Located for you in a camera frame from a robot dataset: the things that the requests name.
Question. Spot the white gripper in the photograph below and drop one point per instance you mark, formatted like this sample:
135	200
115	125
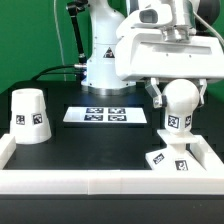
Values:
141	53

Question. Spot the white lamp bulb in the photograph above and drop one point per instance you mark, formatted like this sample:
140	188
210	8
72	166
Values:
182	98

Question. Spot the white lamp base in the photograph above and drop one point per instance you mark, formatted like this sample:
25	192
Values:
174	157

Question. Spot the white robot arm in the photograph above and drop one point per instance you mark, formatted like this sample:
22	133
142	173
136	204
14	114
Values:
101	71

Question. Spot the white lamp shade cone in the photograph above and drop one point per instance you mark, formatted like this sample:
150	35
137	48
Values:
29	122

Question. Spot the white U-shaped fence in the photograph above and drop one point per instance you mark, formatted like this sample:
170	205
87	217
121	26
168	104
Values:
87	182

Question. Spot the white marker tag sheet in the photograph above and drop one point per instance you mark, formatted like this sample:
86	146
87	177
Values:
105	115

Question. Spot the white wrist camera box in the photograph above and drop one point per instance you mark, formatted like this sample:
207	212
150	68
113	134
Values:
172	14

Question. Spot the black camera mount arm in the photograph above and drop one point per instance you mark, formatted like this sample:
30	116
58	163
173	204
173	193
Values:
74	8

